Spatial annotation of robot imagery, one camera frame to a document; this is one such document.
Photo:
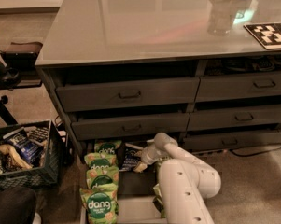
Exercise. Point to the grey drawer cabinet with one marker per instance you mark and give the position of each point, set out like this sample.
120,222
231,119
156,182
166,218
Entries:
101,41

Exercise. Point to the black plastic crate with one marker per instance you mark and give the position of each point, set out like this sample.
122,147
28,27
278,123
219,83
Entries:
44,176

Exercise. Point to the green Dang bag back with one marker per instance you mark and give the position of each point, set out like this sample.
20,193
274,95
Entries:
108,147

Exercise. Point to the blue Kettle chip bag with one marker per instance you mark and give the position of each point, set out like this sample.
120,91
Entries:
131,156

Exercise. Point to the top left drawer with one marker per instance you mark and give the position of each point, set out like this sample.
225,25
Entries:
127,94

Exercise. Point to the top right drawer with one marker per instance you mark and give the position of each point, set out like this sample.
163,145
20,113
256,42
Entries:
219,88

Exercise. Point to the dark object bottom left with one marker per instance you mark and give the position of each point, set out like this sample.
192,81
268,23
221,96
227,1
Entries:
17,206

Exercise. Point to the green Dang bag front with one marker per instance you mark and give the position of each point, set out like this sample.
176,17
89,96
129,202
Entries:
100,204

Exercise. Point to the green dang bag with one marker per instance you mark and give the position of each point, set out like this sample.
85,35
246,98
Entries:
100,204
100,160
108,147
101,176

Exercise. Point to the bottom right drawer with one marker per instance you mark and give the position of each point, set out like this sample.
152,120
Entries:
232,140

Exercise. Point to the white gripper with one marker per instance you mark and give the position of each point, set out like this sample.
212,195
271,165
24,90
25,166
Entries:
149,156

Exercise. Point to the black white fiducial marker board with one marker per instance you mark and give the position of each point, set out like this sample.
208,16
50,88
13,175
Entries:
267,34

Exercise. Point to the open bottom left drawer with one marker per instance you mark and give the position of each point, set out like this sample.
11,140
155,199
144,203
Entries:
136,210

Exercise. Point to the middle right drawer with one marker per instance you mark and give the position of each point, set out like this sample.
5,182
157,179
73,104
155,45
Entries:
234,117

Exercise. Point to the green Kettle bag front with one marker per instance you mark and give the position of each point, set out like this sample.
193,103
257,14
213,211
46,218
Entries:
158,200

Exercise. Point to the yellow snack bag in crate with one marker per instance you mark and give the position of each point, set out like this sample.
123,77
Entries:
15,156

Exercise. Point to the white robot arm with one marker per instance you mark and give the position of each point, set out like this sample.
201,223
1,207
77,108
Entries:
184,181

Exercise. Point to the black stool with clamp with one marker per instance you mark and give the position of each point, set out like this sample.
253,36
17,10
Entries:
17,67

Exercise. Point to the blue chip bag in crate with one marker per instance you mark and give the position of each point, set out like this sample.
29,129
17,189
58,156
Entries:
29,150

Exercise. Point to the middle left drawer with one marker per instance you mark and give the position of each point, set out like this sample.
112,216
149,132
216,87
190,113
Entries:
129,126

